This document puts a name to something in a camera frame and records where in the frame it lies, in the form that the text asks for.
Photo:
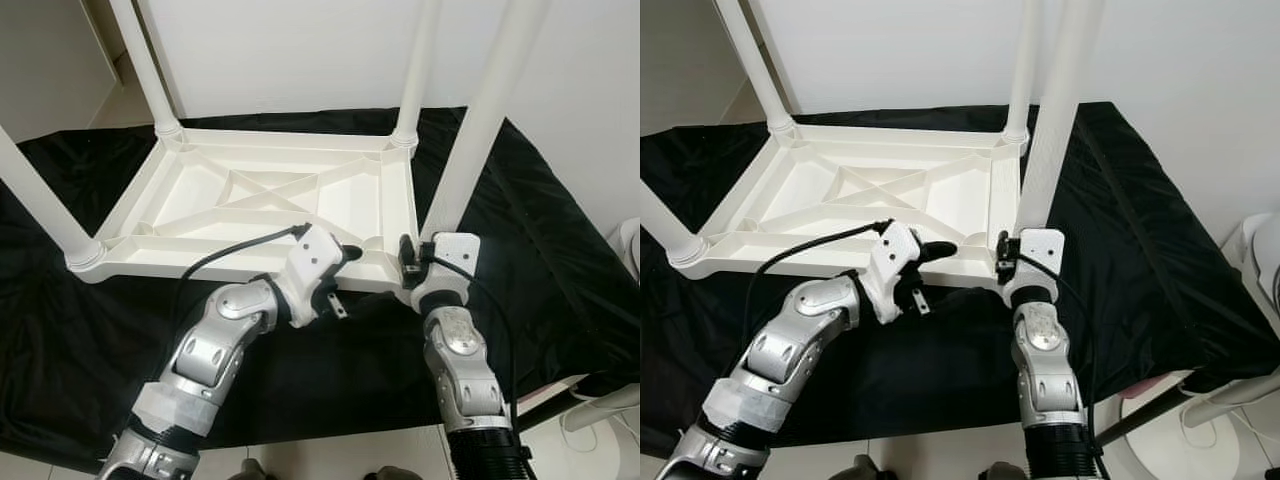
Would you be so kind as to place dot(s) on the white plastic table leg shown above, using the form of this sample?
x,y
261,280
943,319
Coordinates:
x,y
40,200
665,225
755,60
485,110
1060,110
1022,60
418,60
148,60

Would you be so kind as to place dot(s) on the white plastic table top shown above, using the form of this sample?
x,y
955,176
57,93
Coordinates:
x,y
790,190
190,190

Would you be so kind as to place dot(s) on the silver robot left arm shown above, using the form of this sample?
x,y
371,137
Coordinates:
x,y
215,350
790,350

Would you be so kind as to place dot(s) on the black cloth table cover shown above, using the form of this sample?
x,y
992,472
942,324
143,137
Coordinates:
x,y
560,250
1150,250

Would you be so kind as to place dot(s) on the grey robot left foot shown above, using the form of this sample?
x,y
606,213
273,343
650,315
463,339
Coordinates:
x,y
868,470
250,472

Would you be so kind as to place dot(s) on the grey robot foot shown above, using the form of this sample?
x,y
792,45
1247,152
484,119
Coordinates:
x,y
1005,472
395,474
250,472
868,470

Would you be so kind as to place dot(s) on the grey robot right foot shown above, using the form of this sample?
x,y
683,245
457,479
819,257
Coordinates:
x,y
1005,472
395,474

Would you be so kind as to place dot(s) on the black metal bench leg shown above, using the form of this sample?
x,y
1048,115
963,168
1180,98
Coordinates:
x,y
1140,415

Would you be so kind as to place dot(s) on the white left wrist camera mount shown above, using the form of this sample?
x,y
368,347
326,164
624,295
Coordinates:
x,y
318,262
895,255

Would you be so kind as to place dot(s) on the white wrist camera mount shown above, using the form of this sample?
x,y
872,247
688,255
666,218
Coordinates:
x,y
895,255
318,262
455,255
1045,250

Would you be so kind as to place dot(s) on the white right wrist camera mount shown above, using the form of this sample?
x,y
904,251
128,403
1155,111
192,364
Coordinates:
x,y
1045,250
455,255

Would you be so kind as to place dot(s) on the white pedestal fan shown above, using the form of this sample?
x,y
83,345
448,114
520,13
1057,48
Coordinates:
x,y
630,240
1265,250

